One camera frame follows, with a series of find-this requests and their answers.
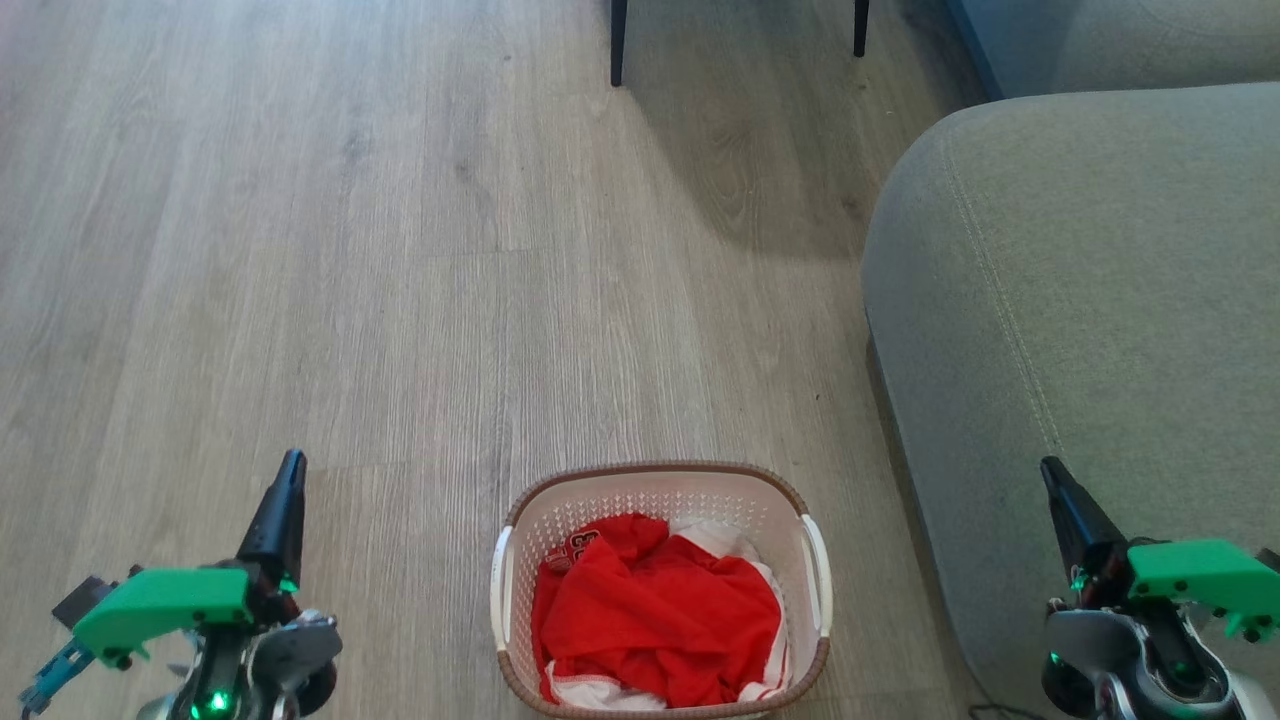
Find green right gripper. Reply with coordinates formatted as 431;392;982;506
1040;457;1280;641

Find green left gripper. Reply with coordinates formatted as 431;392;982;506
73;449;307;669

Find white laundry basket brown rim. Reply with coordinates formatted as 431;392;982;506
489;460;834;720

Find large beige fabric sofa section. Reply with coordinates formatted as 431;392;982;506
861;83;1280;720

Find white garment with red trim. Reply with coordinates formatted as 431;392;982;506
545;517;791;713

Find black camera box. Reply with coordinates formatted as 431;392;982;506
52;577;119;629

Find teal plastic bracket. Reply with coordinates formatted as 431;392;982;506
18;638;99;717

